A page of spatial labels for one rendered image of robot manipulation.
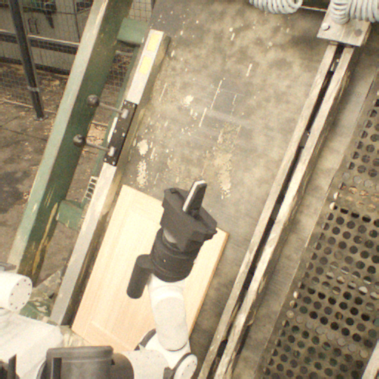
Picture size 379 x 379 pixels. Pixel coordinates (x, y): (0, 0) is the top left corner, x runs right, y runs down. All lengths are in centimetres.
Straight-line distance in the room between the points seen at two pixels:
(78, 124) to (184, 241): 86
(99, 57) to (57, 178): 42
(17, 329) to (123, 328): 48
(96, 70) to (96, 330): 83
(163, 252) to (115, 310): 61
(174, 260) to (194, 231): 9
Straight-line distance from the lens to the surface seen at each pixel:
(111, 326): 142
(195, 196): 76
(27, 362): 91
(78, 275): 146
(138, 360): 99
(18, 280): 91
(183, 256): 81
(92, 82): 155
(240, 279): 112
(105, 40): 156
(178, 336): 104
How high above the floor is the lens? 208
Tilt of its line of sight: 37 degrees down
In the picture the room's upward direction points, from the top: straight up
